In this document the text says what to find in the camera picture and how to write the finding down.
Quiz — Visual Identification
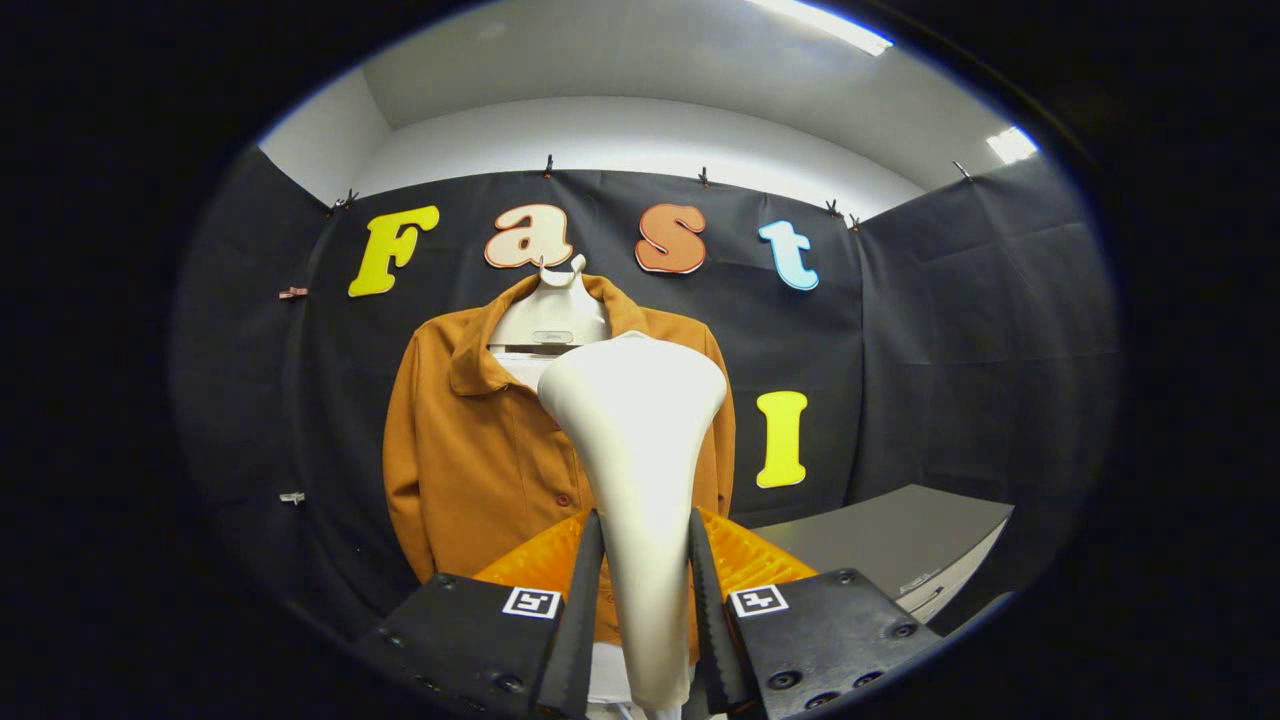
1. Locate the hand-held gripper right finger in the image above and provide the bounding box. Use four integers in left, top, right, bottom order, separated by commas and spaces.
688, 507, 943, 716

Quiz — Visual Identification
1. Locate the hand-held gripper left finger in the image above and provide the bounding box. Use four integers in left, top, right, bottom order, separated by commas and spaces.
355, 508, 606, 720

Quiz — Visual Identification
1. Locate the orange button-up shirt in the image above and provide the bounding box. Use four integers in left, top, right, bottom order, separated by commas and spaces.
383, 272, 736, 666

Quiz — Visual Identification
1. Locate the white garment steamer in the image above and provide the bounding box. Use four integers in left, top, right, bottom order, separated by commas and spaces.
537, 331, 729, 713

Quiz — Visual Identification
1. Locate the grey topped white cabinet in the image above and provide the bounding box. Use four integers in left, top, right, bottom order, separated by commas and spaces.
750, 484, 1014, 626

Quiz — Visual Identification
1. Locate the white mannequin torso stand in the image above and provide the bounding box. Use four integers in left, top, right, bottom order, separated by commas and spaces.
488, 255, 691, 720

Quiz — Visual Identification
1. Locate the black backdrop cloth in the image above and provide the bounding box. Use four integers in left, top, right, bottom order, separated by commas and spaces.
170, 145, 1119, 641

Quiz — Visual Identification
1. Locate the row of black cloth clips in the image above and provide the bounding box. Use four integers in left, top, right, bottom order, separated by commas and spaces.
325, 153, 976, 231

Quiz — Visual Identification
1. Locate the small ceiling light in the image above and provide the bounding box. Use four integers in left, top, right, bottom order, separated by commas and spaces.
987, 125, 1041, 166

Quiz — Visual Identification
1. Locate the long ceiling light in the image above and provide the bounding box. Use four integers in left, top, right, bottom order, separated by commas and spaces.
745, 0, 894, 58

